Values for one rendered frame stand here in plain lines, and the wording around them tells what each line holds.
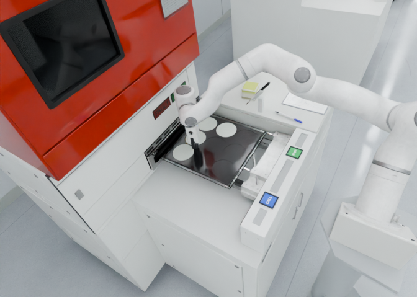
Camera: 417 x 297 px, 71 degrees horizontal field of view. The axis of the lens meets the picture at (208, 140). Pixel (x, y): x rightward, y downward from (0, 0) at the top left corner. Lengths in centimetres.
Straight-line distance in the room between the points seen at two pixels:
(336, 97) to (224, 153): 54
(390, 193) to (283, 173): 36
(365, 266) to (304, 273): 86
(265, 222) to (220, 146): 46
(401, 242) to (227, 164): 68
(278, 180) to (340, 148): 155
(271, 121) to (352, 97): 44
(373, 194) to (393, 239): 15
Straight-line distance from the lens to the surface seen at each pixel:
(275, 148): 139
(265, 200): 111
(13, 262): 260
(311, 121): 141
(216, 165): 130
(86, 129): 100
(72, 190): 113
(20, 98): 86
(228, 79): 113
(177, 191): 134
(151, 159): 136
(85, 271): 228
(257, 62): 113
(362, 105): 113
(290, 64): 107
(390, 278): 124
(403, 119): 110
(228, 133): 143
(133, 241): 158
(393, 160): 114
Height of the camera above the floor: 190
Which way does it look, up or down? 46 degrees down
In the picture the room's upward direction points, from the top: 9 degrees counter-clockwise
